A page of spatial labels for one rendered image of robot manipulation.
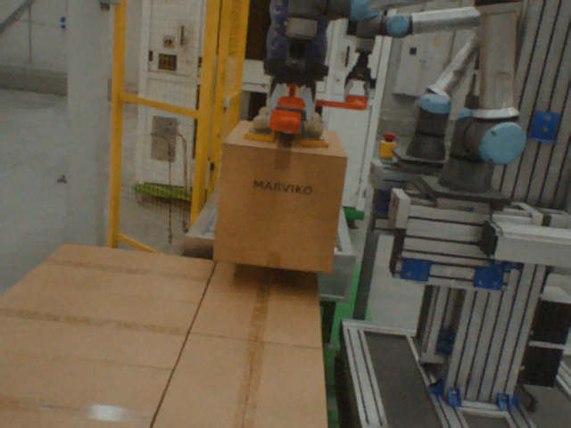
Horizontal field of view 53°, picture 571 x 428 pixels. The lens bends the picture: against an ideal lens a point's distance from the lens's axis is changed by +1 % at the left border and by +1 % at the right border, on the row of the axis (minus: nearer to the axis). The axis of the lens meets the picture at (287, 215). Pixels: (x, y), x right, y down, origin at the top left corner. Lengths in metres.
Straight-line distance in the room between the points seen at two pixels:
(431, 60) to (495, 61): 9.44
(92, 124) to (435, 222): 1.91
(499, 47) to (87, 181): 2.20
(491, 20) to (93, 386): 1.33
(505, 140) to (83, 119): 2.13
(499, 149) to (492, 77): 0.19
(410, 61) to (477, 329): 9.07
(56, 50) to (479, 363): 10.50
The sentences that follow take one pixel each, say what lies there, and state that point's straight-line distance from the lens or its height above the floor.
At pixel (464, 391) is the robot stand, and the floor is 0.26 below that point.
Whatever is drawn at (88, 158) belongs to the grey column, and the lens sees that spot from 3.12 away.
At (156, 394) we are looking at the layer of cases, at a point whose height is 0.54.
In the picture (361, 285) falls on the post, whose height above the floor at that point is 0.25.
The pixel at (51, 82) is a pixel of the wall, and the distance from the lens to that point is 11.74.
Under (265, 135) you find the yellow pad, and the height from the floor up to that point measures 1.09.
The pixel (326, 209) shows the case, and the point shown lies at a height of 0.89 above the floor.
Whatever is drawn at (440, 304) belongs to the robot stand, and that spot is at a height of 0.56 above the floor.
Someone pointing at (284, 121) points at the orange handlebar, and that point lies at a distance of 1.43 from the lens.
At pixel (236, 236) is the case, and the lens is 1.88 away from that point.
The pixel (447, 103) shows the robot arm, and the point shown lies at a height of 1.25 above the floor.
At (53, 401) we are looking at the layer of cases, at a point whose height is 0.54.
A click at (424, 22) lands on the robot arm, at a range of 2.22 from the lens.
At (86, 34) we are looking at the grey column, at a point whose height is 1.32.
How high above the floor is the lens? 1.38
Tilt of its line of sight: 16 degrees down
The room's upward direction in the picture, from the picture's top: 7 degrees clockwise
